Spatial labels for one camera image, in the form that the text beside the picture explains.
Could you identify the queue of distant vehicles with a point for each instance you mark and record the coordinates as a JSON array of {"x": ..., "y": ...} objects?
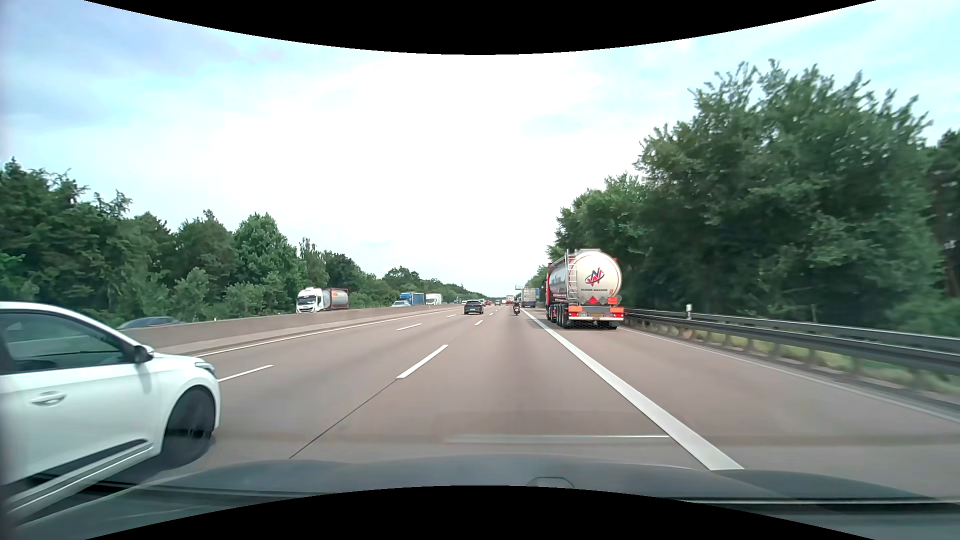
[{"x": 496, "y": 301}]

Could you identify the grey lorry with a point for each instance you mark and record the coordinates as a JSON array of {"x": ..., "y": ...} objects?
[{"x": 529, "y": 298}]

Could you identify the blue lorry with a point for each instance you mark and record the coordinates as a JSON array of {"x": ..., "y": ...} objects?
[{"x": 412, "y": 298}]

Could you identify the grey asphalt road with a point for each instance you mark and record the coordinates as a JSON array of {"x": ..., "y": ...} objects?
[{"x": 510, "y": 375}]

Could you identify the silver tanker lorry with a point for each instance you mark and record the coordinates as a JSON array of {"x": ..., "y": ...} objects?
[{"x": 589, "y": 289}]

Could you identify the white tanker lorry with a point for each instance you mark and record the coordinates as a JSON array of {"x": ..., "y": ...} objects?
[{"x": 321, "y": 299}]

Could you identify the car's own bonnet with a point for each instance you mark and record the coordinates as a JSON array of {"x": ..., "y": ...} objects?
[{"x": 450, "y": 476}]

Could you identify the road markings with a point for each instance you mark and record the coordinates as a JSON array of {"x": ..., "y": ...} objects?
[{"x": 645, "y": 405}]

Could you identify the concrete median barrier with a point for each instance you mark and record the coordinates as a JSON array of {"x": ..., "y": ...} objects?
[{"x": 247, "y": 326}]

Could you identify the wood of green trees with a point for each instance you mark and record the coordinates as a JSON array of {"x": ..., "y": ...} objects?
[{"x": 787, "y": 210}]

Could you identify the row of green trees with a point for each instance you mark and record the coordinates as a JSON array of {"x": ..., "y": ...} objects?
[{"x": 150, "y": 262}]

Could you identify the dark car behind barrier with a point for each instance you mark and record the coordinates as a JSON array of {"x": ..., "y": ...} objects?
[{"x": 150, "y": 322}]

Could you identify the white car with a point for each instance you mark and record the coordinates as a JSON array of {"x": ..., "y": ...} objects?
[{"x": 75, "y": 390}]

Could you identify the metal guard rail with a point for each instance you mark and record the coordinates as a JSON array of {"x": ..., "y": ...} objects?
[{"x": 825, "y": 336}]

